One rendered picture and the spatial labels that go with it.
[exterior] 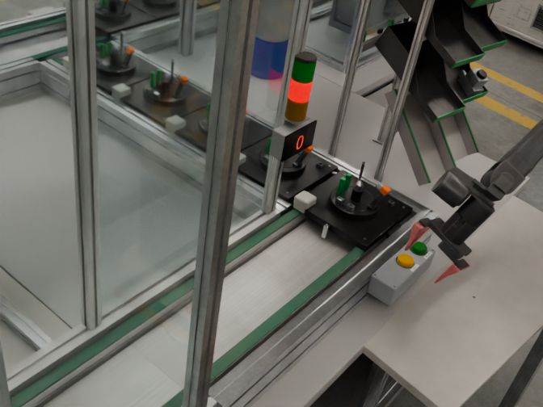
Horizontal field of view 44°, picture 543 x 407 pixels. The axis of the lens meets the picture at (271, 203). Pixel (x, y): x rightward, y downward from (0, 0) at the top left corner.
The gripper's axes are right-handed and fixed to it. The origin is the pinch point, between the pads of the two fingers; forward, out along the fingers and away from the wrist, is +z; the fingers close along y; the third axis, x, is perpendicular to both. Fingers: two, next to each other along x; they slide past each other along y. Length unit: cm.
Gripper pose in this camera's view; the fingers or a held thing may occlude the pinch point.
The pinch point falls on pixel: (423, 263)
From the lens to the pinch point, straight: 151.9
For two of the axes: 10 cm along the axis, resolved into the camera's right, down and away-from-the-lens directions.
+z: -5.5, 7.0, 4.6
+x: -5.8, 0.8, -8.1
